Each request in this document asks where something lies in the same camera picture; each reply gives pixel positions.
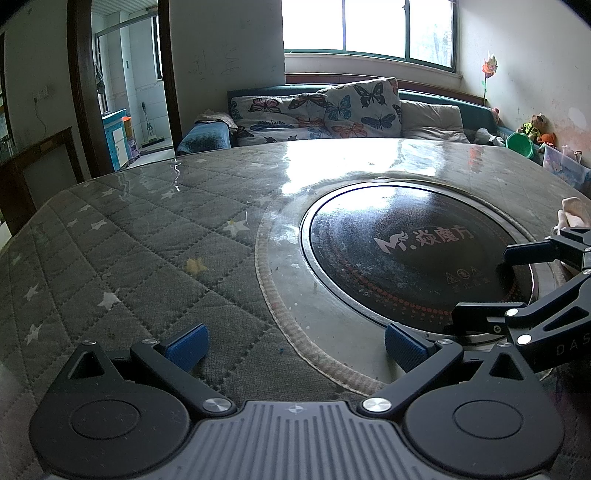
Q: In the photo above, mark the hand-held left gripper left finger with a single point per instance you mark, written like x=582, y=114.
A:
x=187, y=346

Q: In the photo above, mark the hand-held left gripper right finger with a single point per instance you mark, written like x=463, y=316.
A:
x=406, y=347

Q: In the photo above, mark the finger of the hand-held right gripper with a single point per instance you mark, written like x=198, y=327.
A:
x=489, y=314
x=531, y=251

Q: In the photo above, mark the cream garment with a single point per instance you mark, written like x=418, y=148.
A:
x=572, y=210

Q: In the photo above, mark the black round induction cooktop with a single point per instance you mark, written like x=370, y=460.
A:
x=392, y=277

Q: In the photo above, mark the clear plastic storage box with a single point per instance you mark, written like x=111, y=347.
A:
x=563, y=166

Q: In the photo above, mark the green plastic basin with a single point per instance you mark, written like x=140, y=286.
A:
x=521, y=146

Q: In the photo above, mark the orange plush toy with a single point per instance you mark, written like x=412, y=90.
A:
x=547, y=139

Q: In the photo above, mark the grey plush toy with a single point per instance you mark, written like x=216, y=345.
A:
x=487, y=137

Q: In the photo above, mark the yellow green plush toy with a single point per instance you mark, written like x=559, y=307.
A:
x=531, y=127

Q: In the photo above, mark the grey star quilted table cover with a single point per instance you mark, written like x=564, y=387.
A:
x=138, y=230

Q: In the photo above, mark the small pink plush toy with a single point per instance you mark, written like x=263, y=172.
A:
x=496, y=114

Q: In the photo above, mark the beige cushion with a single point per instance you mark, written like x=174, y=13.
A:
x=429, y=120

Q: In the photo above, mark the paper pinwheel flower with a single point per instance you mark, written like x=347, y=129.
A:
x=489, y=67

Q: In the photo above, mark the purple plastic stool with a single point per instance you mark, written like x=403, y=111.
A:
x=132, y=150

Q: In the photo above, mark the blue textured towel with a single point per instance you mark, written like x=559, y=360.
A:
x=203, y=136

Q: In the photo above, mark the mop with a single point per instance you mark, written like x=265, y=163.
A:
x=150, y=138

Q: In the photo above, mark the blue cabinet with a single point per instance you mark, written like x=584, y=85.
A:
x=114, y=138

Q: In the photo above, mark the butterfly print pillow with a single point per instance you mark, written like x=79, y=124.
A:
x=360, y=108

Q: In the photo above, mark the pale patterned cloth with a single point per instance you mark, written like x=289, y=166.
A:
x=217, y=117

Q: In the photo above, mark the butterfly print folded quilt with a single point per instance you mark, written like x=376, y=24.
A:
x=277, y=120

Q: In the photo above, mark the dark wooden console table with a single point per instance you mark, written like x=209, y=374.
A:
x=51, y=143

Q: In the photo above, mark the green framed window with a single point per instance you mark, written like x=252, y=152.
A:
x=369, y=27

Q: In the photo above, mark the hanging grey cloth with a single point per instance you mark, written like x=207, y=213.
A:
x=98, y=78

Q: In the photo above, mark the dark wooden door frame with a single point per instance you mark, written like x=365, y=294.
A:
x=83, y=69

